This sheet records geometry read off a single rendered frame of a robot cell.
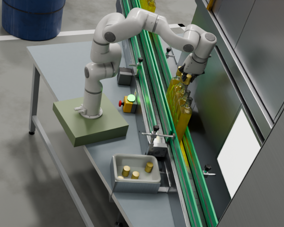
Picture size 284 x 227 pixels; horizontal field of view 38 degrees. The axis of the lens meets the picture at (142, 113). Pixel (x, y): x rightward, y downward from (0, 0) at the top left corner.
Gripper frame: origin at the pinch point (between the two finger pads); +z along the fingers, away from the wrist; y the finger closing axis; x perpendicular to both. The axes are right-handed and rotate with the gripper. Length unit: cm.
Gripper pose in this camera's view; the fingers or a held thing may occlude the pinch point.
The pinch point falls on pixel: (188, 77)
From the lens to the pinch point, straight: 208.0
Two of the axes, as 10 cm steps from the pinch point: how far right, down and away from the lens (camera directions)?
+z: -2.5, 5.6, 7.9
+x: 0.8, 8.2, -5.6
